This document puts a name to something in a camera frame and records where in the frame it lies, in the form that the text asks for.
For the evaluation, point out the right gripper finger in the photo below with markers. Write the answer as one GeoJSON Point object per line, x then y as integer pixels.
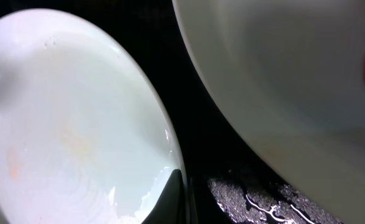
{"type": "Point", "coordinates": [171, 207]}

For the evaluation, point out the pale green plate front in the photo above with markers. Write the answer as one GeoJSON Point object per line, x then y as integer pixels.
{"type": "Point", "coordinates": [84, 136]}

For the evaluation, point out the black round tray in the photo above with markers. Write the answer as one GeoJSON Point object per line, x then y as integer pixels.
{"type": "Point", "coordinates": [227, 182]}

